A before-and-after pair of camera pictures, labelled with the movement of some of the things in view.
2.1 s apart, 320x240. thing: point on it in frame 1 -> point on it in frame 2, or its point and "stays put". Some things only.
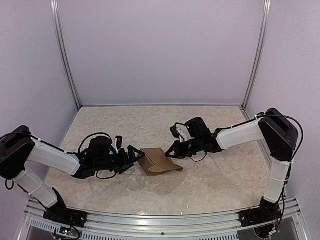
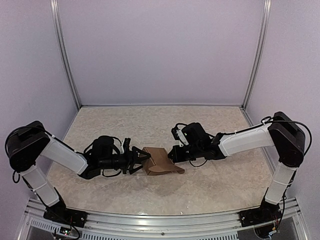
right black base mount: x=267 y=212 stays put
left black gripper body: x=115 y=164 stays put
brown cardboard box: x=155 y=160 stays put
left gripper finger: x=126 y=168 -> x=136 y=167
